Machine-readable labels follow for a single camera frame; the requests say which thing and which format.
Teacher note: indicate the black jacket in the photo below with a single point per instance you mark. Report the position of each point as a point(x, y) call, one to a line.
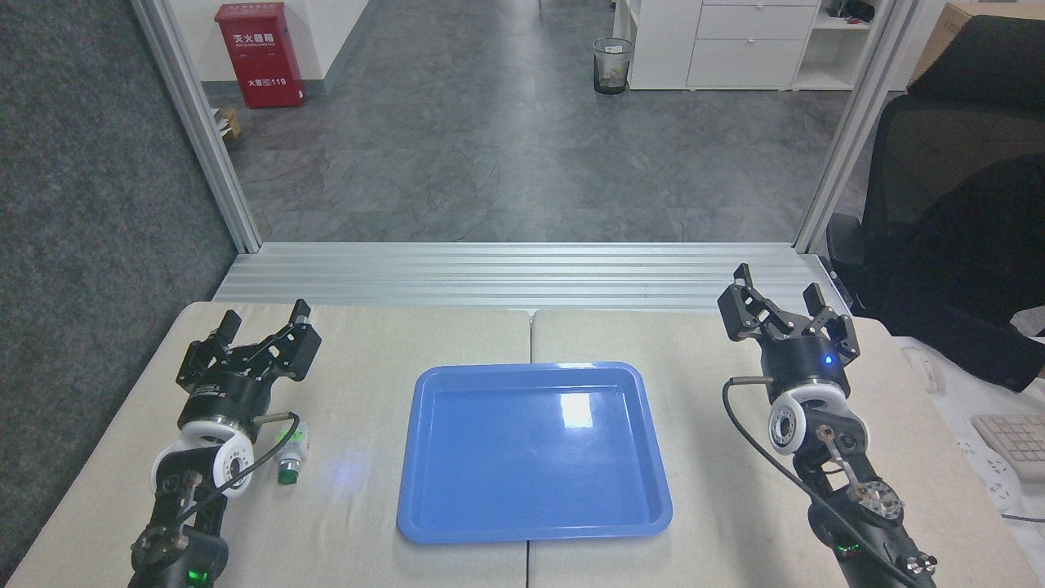
point(971, 278)

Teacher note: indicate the white keyboard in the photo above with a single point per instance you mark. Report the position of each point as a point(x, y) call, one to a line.
point(1016, 441)

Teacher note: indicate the white drawer cabinet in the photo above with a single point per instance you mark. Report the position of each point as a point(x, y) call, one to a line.
point(735, 45)

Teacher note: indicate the white computer mouse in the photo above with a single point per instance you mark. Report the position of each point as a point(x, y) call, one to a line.
point(927, 367)

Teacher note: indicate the white power strip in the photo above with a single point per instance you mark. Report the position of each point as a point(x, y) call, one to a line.
point(988, 474)

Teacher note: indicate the silver aluminium post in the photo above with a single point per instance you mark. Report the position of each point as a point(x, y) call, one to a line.
point(857, 122)
point(200, 122)

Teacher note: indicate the small cardboard box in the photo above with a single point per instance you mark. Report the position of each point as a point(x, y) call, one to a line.
point(227, 124)

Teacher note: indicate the grey felt partition panel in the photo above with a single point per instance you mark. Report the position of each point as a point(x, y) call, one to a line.
point(98, 245)

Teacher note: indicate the silver aluminium rail platform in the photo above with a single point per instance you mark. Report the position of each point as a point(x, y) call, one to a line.
point(522, 278)

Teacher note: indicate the blue plastic tray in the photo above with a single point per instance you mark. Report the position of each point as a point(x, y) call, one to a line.
point(531, 465)

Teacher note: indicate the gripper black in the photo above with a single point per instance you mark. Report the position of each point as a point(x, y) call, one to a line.
point(224, 398)
point(804, 365)

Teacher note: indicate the brown cardboard box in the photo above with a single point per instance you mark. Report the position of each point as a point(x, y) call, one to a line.
point(939, 33)

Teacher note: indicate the green push button switch part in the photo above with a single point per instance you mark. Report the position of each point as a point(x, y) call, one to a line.
point(291, 457)

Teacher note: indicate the black mesh waste bin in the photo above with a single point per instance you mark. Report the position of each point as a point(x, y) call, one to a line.
point(612, 65)

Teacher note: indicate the black office chair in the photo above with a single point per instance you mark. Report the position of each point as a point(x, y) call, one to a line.
point(963, 106)

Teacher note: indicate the red fire extinguisher box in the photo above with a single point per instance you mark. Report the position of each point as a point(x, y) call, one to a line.
point(261, 57)

